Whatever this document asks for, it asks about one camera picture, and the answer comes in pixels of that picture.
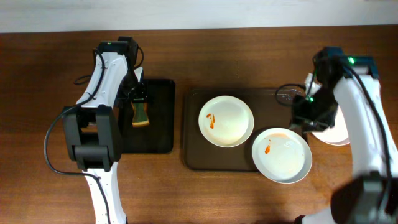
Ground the green and yellow sponge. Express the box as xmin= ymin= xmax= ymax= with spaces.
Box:
xmin=131 ymin=103 xmax=150 ymax=128

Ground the white plate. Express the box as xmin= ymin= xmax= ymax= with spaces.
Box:
xmin=312 ymin=107 xmax=350 ymax=146
xmin=251 ymin=128 xmax=312 ymax=184
xmin=198 ymin=95 xmax=254 ymax=147

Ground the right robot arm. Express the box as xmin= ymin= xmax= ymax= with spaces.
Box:
xmin=290 ymin=47 xmax=397 ymax=223

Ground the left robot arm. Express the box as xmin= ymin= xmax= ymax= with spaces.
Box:
xmin=62 ymin=37 xmax=147 ymax=223

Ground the black rectangular sponge tray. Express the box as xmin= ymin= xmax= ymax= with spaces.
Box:
xmin=118 ymin=79 xmax=175 ymax=154

